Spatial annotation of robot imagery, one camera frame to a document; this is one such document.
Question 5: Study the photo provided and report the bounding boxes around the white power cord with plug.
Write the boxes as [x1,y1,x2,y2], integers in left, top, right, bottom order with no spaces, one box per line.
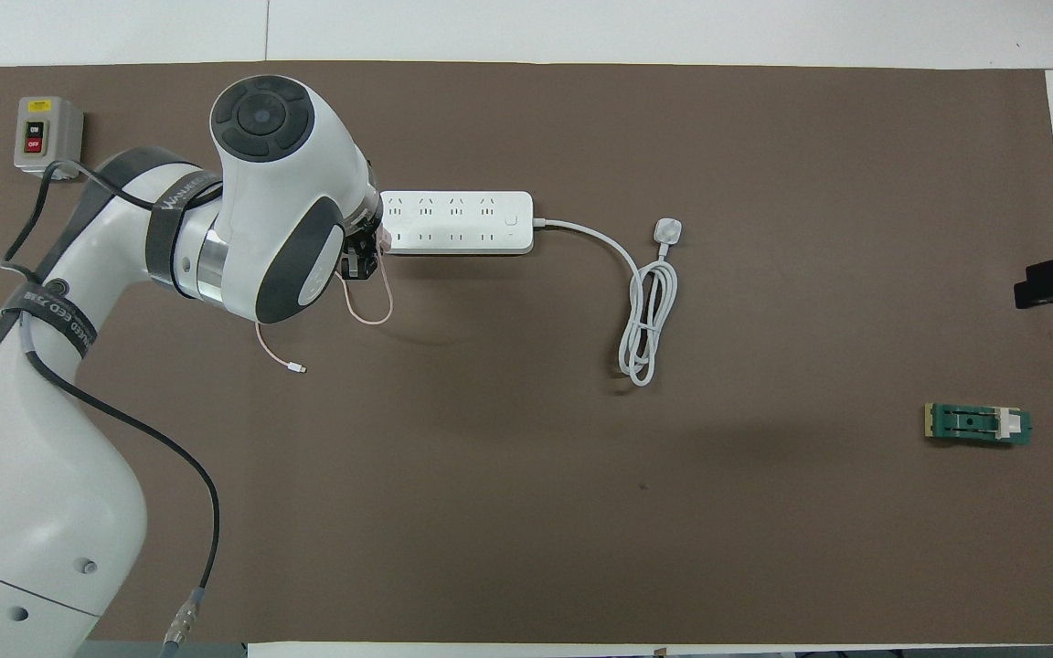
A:
[531,217,683,387]

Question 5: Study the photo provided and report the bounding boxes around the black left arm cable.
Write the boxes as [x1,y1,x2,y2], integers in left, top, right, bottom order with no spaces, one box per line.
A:
[0,160,221,658]

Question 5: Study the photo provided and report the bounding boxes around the grey on-off switch box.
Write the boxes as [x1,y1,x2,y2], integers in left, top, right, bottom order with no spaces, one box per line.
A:
[14,96,85,181]

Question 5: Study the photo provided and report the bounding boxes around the brown paper mat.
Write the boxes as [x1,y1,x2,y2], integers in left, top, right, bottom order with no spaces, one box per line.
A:
[0,61,1053,645]

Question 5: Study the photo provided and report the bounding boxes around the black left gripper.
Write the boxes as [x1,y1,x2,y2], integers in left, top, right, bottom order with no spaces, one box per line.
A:
[341,228,384,282]

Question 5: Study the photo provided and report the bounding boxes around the white power strip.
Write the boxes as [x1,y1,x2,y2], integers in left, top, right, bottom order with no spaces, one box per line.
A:
[378,190,535,257]

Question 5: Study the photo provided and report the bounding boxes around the pink charging cable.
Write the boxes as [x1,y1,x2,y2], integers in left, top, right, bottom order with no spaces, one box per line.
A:
[255,251,395,374]

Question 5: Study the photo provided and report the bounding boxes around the green knife switch yellow base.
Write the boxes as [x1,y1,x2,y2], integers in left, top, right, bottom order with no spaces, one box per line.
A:
[924,402,1032,449]

